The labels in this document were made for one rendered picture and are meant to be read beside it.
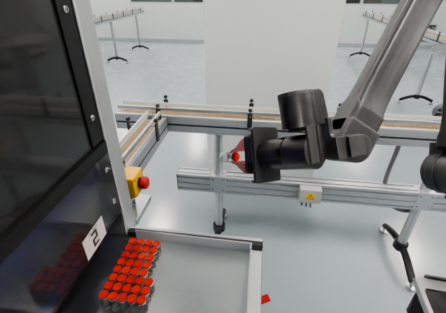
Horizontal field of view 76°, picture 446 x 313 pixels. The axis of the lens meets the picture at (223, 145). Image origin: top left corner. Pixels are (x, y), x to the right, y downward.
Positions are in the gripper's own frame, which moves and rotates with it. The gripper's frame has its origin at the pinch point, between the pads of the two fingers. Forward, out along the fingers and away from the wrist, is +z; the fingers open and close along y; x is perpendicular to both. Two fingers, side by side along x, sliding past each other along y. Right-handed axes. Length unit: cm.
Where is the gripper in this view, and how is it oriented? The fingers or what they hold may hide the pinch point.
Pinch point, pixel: (235, 156)
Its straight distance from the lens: 60.6
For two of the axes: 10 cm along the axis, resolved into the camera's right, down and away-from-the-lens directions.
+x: -7.9, 0.2, -6.1
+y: -0.6, -10.0, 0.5
